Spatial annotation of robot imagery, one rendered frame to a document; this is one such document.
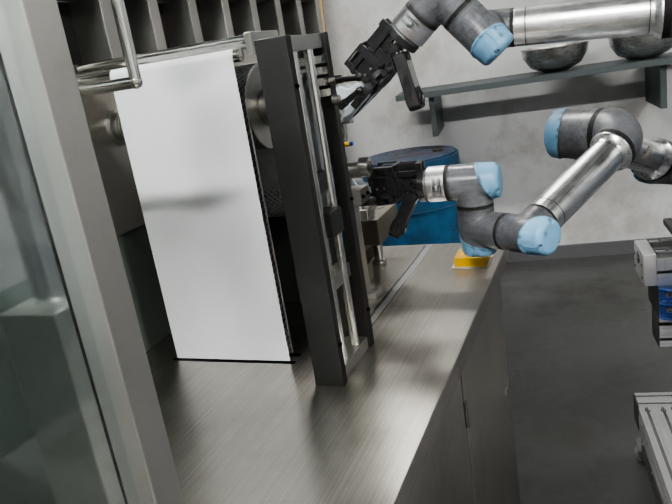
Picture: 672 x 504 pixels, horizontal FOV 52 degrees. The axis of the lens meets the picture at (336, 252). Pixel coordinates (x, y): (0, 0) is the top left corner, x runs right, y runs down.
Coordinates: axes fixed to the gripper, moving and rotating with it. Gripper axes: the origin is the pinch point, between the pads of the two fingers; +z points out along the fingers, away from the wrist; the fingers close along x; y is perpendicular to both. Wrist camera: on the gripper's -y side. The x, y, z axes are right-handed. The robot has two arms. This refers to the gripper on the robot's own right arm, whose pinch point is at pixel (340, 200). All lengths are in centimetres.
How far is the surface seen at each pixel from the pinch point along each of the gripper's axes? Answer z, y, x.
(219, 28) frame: 33, 42, -18
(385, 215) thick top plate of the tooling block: -6.4, -6.8, -10.5
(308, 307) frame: -12, -5, 49
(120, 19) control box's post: 1, 40, 62
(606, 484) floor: -51, -109, -56
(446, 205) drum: 27, -55, -211
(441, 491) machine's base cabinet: -29, -38, 48
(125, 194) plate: 30.1, 11.9, 33.7
